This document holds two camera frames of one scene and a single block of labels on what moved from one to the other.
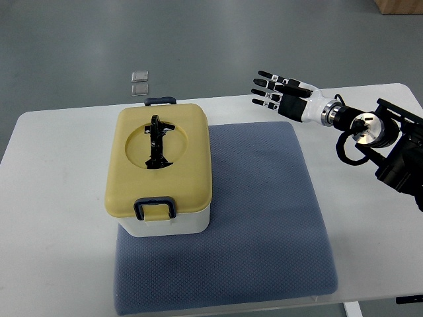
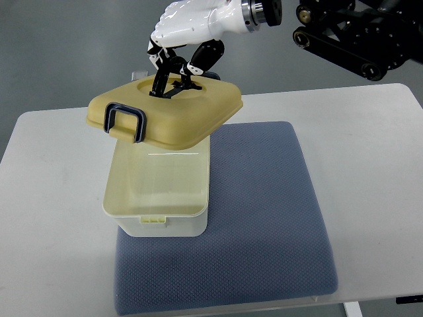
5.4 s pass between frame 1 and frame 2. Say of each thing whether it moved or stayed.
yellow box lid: moved
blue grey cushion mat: stayed
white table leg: stayed
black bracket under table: stayed
